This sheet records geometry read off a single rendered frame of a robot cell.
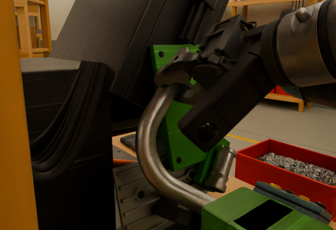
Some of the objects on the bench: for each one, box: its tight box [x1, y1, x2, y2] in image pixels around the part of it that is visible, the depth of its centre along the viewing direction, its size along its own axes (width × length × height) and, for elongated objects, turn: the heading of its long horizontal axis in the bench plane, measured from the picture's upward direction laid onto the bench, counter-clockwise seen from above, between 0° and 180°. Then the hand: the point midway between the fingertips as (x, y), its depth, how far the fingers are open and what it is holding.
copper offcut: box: [113, 159, 137, 167], centre depth 89 cm, size 9×2×2 cm, turn 78°
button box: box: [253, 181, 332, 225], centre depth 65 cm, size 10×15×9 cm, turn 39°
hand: (166, 90), depth 45 cm, fingers closed on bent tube, 3 cm apart
